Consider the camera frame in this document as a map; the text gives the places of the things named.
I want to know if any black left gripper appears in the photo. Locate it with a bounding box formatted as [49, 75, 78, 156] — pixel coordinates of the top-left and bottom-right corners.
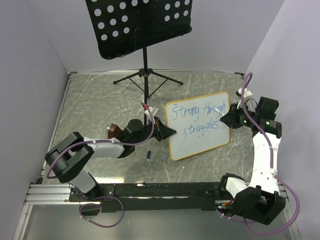
[132, 116, 176, 145]

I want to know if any blue marker cap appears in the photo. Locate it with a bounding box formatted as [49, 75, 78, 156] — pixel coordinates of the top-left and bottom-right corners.
[146, 150, 152, 163]

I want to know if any yellow framed whiteboard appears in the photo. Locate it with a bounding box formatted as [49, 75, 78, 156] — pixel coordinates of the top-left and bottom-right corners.
[165, 91, 230, 161]

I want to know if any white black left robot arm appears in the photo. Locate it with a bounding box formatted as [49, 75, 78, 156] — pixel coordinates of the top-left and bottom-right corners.
[44, 117, 176, 201]

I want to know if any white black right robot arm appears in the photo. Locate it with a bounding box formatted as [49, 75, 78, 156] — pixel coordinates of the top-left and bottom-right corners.
[218, 97, 286, 225]

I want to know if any brown wooden eraser block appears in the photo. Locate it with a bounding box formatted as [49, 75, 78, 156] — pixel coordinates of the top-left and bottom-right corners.
[106, 123, 123, 139]

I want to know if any black music stand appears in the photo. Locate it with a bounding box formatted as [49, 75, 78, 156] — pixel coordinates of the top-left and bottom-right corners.
[85, 0, 193, 102]

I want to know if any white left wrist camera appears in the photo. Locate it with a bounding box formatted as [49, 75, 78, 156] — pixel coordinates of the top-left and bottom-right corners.
[142, 103, 159, 120]

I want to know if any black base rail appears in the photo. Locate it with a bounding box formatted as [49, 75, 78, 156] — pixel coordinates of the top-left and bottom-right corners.
[68, 181, 247, 214]

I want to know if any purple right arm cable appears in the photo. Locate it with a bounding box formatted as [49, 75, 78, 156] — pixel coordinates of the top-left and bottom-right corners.
[221, 72, 301, 236]

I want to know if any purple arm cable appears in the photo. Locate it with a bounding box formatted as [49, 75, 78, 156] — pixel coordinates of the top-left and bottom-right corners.
[46, 101, 157, 179]
[221, 72, 301, 236]

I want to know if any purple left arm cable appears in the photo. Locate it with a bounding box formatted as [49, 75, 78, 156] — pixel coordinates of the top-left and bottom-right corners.
[46, 101, 157, 179]

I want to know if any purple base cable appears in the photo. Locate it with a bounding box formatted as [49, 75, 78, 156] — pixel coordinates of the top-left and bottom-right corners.
[78, 195, 127, 229]

